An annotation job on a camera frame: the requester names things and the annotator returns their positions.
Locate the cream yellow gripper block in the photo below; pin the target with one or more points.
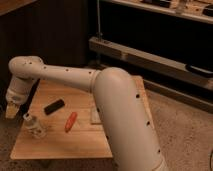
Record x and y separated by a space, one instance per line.
11 110

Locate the clear plastic bottle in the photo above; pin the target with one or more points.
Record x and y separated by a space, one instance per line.
34 126

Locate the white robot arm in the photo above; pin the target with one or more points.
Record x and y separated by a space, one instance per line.
131 135

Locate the black rectangular bar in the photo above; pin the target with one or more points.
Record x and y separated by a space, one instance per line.
54 106

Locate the wooden low table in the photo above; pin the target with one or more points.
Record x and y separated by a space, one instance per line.
83 141

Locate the orange carrot toy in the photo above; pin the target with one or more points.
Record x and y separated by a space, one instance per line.
70 121

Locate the vertical metal rod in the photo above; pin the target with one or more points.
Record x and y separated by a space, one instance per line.
99 21

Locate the grey metal shelf beam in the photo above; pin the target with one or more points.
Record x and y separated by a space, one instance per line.
119 51

